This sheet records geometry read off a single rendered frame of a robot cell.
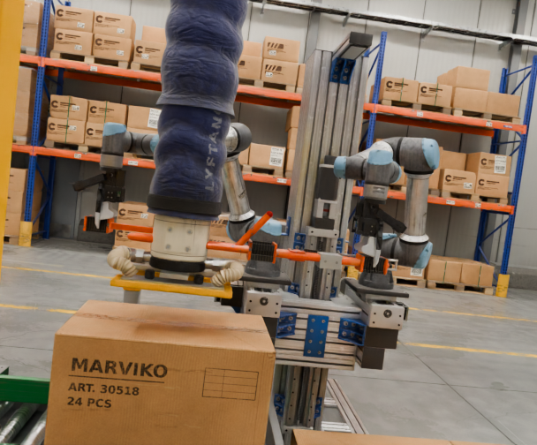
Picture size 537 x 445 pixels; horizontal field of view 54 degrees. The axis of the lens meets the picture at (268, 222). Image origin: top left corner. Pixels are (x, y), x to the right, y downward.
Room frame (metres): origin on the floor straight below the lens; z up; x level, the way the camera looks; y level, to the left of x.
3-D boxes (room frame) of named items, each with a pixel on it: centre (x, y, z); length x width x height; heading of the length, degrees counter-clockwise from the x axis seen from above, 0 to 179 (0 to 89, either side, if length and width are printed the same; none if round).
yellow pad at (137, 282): (1.50, 0.25, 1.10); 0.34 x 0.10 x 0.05; 96
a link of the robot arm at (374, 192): (1.66, -0.32, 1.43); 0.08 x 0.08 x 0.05
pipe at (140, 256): (1.59, 0.26, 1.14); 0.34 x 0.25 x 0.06; 96
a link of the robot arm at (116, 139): (1.82, 0.56, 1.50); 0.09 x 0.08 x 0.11; 135
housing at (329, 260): (1.64, -0.20, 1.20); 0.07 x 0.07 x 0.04; 6
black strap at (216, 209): (1.60, 0.26, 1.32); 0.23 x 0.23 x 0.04
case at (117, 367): (1.60, 0.26, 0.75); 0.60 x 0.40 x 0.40; 97
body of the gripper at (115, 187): (1.82, 0.56, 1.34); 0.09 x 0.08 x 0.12; 97
